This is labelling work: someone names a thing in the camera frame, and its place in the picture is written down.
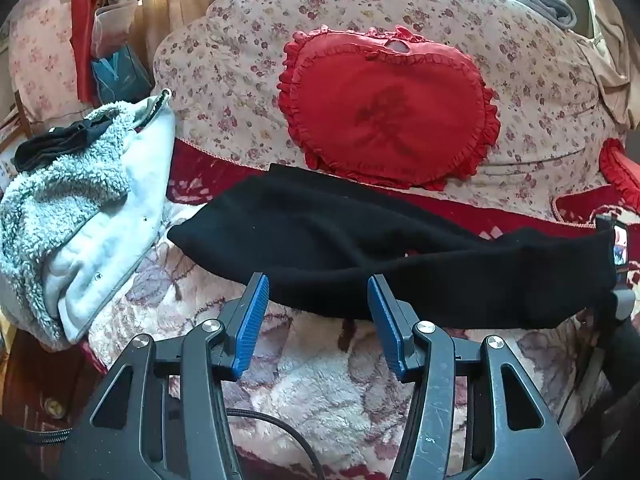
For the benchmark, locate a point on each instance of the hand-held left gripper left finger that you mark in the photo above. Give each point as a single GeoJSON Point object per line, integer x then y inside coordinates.
{"type": "Point", "coordinates": [252, 320]}

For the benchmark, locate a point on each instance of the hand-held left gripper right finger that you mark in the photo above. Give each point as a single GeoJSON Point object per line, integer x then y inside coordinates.
{"type": "Point", "coordinates": [385, 320]}

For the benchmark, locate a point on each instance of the black pants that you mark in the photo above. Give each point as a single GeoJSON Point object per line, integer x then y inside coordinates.
{"type": "Point", "coordinates": [325, 240]}

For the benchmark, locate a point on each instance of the red and white plush blanket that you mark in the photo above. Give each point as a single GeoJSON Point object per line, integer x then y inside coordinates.
{"type": "Point", "coordinates": [300, 390]}

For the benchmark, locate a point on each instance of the red frilled pillow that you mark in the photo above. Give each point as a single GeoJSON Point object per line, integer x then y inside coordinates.
{"type": "Point", "coordinates": [622, 170]}

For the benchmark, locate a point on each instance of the beige cloth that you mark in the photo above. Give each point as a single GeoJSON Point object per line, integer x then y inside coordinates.
{"type": "Point", "coordinates": [607, 60]}

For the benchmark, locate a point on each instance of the large red heart pillow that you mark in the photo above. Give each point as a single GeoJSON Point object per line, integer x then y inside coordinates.
{"type": "Point", "coordinates": [390, 110]}

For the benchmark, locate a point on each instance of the grey fleece jacket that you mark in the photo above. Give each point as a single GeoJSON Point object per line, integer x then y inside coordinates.
{"type": "Point", "coordinates": [75, 200]}

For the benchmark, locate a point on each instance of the floral folded quilt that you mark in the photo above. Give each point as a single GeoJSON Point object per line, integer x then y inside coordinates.
{"type": "Point", "coordinates": [225, 85]}

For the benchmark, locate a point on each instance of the grey folded cloth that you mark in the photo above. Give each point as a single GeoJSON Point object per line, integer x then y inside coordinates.
{"type": "Point", "coordinates": [545, 2]}

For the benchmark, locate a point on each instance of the small black cloth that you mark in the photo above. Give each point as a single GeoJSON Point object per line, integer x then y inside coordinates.
{"type": "Point", "coordinates": [45, 150]}

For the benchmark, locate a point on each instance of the teal bag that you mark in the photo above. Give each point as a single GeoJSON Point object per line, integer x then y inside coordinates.
{"type": "Point", "coordinates": [117, 72]}

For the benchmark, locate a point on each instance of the peach cloth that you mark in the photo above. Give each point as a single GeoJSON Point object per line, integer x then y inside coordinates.
{"type": "Point", "coordinates": [150, 10]}

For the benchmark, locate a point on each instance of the red hanging cloth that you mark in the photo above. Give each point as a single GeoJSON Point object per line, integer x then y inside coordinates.
{"type": "Point", "coordinates": [82, 25]}

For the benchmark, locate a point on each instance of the pink floral cushion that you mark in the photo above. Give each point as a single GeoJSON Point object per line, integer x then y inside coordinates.
{"type": "Point", "coordinates": [40, 50]}

